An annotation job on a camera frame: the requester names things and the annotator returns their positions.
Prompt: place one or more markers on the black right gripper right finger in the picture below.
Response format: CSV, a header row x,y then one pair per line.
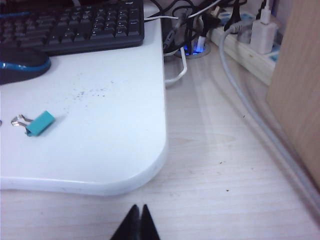
x,y
150,225

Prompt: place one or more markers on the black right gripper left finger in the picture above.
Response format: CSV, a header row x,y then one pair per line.
x,y
130,225

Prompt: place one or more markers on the white desk riser board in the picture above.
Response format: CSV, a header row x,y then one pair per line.
x,y
100,137

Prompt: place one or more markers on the teal binder clip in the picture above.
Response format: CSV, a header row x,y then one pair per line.
x,y
40,124

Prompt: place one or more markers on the blue and black mouse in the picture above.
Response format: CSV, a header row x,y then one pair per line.
x,y
20,67

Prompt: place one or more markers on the white power strip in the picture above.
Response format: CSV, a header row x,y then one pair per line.
x,y
252,60

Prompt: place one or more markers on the black computer keyboard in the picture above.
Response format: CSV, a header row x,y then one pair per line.
x,y
75,30

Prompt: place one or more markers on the light wooden panel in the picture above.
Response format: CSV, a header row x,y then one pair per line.
x,y
297,75

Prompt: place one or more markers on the white USB charger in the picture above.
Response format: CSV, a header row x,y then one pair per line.
x,y
263,35

